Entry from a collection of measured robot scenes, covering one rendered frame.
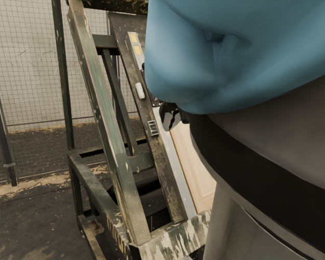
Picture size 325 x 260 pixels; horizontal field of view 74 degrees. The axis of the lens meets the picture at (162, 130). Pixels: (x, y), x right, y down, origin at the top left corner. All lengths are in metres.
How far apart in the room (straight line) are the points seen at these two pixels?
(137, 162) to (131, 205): 0.21
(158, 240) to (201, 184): 0.34
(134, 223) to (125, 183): 0.15
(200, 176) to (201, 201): 0.12
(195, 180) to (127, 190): 0.36
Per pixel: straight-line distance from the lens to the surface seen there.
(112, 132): 0.91
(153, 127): 1.04
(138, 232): 0.91
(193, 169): 1.09
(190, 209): 1.03
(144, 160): 1.02
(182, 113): 0.55
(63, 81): 1.77
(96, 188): 1.47
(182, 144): 1.08
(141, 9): 1.37
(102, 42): 1.23
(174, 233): 0.98
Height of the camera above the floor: 1.57
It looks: 18 degrees down
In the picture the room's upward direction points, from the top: straight up
